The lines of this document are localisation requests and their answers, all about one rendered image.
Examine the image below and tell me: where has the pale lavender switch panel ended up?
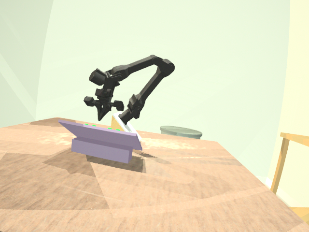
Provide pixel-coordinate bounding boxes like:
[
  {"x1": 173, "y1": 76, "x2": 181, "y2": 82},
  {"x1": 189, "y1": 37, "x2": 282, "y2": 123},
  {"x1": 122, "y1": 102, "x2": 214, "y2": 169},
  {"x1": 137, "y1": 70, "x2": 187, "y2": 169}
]
[{"x1": 58, "y1": 119, "x2": 142, "y2": 163}]

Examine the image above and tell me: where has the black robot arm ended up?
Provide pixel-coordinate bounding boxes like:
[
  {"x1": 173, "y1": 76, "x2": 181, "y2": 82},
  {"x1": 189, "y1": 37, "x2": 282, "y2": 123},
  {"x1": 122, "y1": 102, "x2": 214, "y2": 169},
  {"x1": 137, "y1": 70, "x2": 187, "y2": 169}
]
[{"x1": 89, "y1": 55, "x2": 175, "y2": 125}]

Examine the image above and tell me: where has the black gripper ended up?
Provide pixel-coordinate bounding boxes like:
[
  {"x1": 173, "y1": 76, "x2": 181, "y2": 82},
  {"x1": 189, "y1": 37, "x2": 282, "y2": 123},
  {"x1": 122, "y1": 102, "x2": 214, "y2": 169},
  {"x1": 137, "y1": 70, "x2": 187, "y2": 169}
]
[{"x1": 84, "y1": 87, "x2": 125, "y2": 121}]

